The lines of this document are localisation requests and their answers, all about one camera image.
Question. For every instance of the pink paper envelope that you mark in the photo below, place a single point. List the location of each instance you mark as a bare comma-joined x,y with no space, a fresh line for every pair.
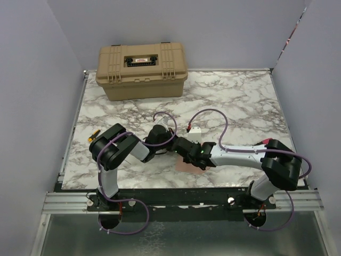
181,166

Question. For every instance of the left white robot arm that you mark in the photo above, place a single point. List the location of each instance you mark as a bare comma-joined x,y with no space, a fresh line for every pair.
112,147

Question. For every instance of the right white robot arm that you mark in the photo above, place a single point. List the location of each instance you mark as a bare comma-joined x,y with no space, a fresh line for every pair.
281,166

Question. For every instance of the tan plastic toolbox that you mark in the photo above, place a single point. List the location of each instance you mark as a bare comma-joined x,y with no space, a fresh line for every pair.
128,72

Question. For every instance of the yellow black screwdriver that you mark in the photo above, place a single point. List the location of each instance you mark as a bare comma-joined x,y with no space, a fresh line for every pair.
94,135

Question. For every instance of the red black screwdriver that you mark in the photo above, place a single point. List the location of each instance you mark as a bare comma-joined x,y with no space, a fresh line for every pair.
263,142

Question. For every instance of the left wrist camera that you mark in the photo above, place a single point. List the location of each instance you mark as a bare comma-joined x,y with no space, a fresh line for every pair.
163,122

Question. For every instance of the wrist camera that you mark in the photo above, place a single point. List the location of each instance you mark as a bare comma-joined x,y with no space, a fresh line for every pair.
194,134
163,122

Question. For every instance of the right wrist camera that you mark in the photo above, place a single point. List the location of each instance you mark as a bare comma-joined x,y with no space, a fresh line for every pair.
194,134

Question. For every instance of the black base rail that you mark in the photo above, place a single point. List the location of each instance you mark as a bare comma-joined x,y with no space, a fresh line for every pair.
173,205

